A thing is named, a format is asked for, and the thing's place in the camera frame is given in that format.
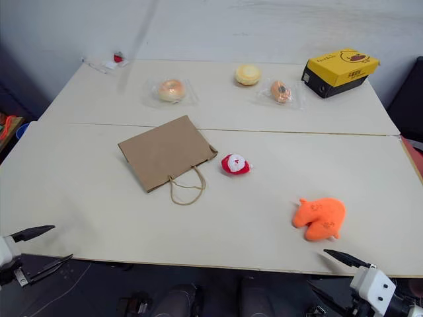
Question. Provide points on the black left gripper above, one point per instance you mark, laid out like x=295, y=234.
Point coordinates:
x=23, y=268

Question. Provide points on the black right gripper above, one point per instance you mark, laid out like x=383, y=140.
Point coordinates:
x=358, y=305

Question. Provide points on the brown paper bag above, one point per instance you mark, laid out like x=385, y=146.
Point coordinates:
x=165, y=150

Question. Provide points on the orange plush toy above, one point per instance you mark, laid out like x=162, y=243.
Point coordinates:
x=322, y=216

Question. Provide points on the black device under table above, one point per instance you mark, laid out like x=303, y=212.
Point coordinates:
x=133, y=304

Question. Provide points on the wooden crate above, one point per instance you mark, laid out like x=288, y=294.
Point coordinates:
x=10, y=140

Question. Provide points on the blue container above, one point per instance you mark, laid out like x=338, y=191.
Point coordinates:
x=21, y=130

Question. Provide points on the orange plastic toy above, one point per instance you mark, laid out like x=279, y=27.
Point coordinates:
x=6, y=125

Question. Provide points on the wooden board with red edge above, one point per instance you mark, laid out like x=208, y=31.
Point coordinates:
x=413, y=158

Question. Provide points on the dark rounded shape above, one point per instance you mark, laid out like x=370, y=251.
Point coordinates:
x=176, y=302

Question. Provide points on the red white plush toy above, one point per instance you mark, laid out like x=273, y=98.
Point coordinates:
x=235, y=163

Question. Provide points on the dark chair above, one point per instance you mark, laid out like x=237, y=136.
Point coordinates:
x=408, y=102

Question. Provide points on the orange doughnut in clear wrapper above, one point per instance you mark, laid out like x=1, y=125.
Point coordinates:
x=281, y=91

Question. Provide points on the small white packet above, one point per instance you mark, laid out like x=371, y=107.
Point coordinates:
x=110, y=64

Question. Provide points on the yellow and black duck box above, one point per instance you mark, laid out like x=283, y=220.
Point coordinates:
x=340, y=71

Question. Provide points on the bagel in clear wrapper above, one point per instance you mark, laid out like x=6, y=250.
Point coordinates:
x=171, y=90

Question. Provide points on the small red strawberry toy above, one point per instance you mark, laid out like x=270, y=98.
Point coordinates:
x=117, y=57

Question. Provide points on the round yellow bun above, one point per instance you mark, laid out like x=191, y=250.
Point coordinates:
x=248, y=75

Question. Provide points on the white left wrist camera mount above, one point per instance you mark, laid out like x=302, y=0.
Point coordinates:
x=7, y=250

